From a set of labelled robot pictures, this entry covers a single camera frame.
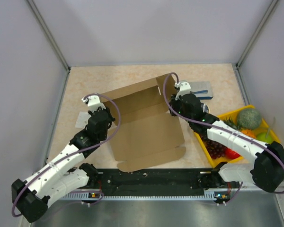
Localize aluminium frame post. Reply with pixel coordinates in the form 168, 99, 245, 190
25, 0, 70, 72
235, 0, 280, 70

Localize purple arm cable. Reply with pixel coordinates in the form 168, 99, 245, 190
162, 72, 284, 206
11, 93, 121, 217

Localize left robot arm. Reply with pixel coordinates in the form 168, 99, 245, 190
11, 105, 115, 223

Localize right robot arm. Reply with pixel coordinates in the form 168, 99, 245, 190
165, 94, 284, 194

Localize small silver foil packet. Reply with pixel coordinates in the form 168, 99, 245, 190
75, 112, 90, 128

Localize razor blister pack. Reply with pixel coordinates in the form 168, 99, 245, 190
189, 81, 213, 100

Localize light green fruit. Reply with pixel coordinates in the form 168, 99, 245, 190
256, 132, 274, 144

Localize red apple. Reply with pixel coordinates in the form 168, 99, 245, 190
225, 148, 240, 159

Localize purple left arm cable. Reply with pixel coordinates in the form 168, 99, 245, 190
11, 93, 121, 217

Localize brown cardboard box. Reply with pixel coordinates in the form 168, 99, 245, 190
104, 75, 186, 172

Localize dark red grape bunch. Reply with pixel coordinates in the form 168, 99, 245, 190
202, 140, 227, 159

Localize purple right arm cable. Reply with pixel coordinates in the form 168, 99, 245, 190
162, 72, 284, 206

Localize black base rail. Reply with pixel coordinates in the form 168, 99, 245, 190
83, 168, 239, 197

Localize small pineapple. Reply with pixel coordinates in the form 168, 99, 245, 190
223, 117, 242, 131

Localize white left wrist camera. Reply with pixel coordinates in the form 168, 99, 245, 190
81, 94, 106, 113

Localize green melon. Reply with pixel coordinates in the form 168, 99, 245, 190
237, 108, 262, 130

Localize aluminium frame post right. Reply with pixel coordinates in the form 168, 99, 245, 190
235, 0, 280, 70

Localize aluminium frame post left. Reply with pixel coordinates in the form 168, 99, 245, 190
25, 0, 70, 72

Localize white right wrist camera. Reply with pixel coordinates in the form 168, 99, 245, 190
174, 80, 191, 100

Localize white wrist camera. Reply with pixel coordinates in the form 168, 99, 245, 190
81, 94, 106, 113
174, 80, 191, 100

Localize orange fruit in tray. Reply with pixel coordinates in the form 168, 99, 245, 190
241, 129, 256, 139

